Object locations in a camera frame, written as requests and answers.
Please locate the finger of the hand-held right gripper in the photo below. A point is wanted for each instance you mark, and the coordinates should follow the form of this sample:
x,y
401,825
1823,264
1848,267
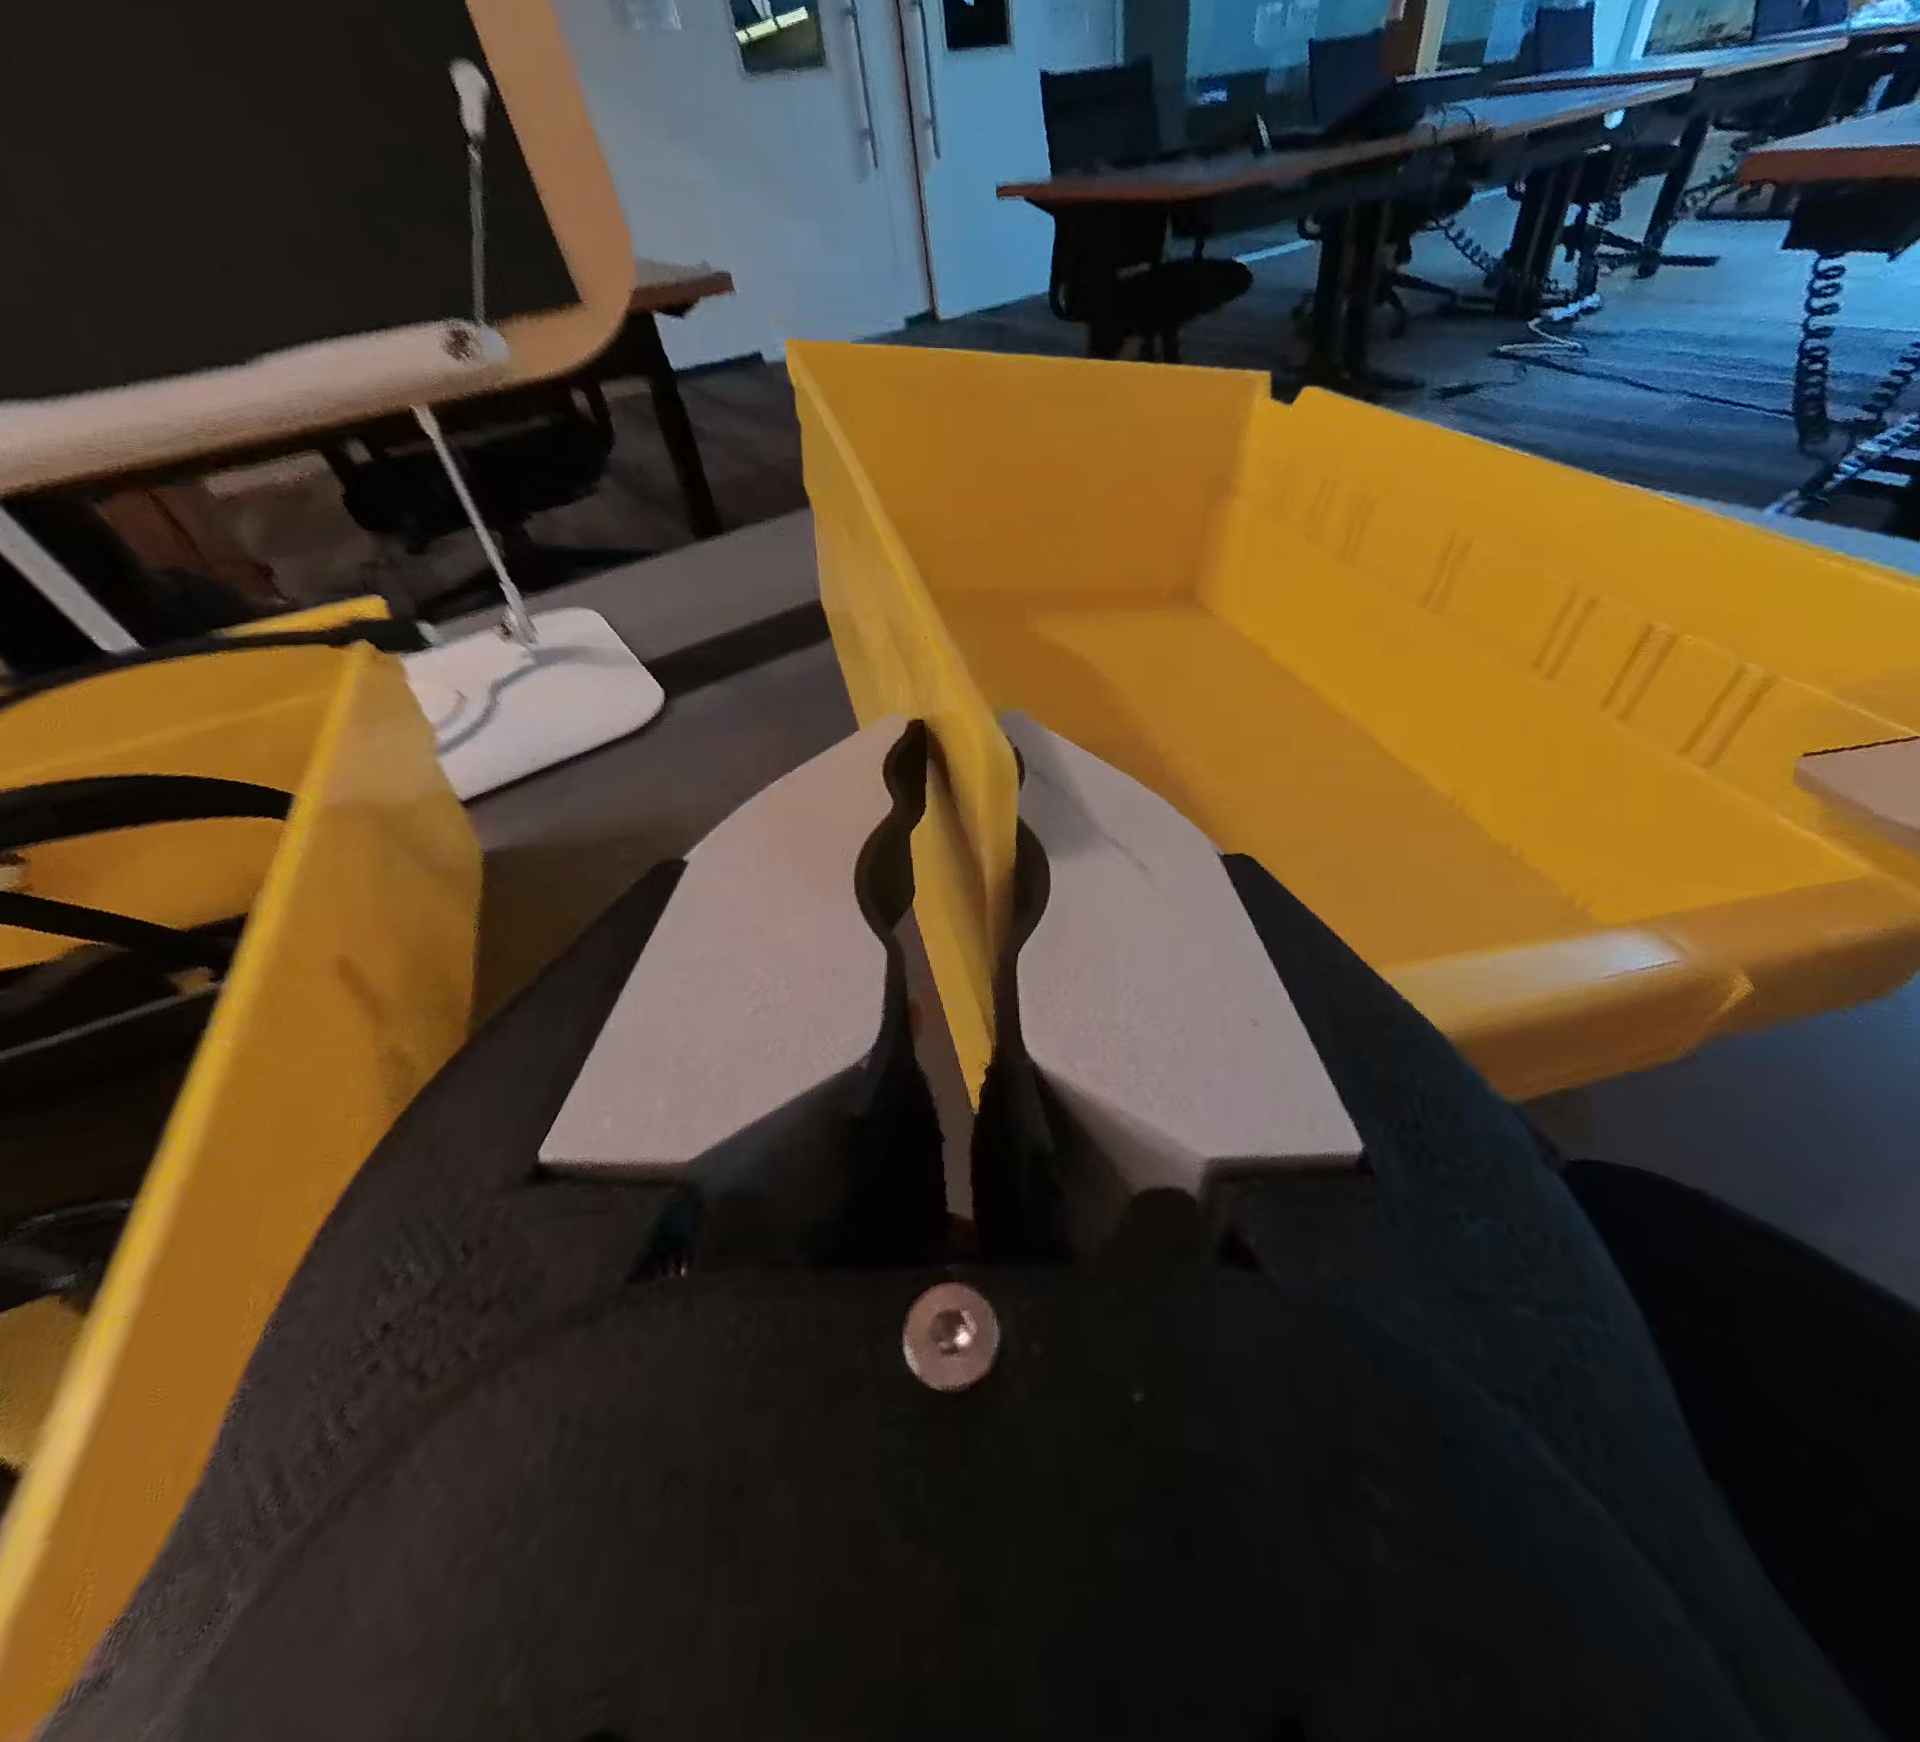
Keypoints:
x,y
1873,790

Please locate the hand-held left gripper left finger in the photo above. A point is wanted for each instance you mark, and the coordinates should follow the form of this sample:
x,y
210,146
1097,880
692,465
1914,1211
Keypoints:
x,y
734,1008

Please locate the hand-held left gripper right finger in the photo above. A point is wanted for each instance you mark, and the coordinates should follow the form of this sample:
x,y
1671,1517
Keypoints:
x,y
1183,1008

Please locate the yellow plastic bin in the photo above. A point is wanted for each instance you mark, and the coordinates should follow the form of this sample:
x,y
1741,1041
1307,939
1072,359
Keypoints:
x,y
298,1023
1351,798

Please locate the black mesh cushion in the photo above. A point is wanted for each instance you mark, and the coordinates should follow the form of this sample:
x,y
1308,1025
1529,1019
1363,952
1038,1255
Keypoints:
x,y
1769,1398

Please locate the long wooden office desk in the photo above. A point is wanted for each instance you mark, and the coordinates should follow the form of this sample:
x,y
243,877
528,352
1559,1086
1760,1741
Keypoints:
x,y
1200,179
1843,153

